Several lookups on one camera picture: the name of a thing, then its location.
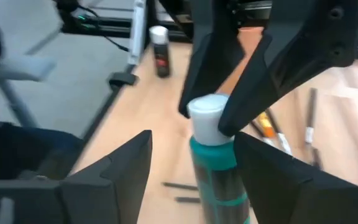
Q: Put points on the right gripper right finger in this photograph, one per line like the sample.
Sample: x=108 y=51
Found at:
x=291 y=196

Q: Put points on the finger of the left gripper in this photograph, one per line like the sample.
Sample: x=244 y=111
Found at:
x=210 y=46
x=291 y=46

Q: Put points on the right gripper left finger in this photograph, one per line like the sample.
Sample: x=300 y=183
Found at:
x=104 y=193

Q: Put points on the small black paint bottle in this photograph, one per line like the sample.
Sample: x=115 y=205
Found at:
x=161 y=56

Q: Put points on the black paintbrush yellow band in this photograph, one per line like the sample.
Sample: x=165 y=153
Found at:
x=266 y=124

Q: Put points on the small teal paint bottle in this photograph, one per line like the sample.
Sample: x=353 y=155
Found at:
x=216 y=161

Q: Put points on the silver aluminium rail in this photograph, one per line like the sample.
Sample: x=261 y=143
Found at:
x=137 y=31

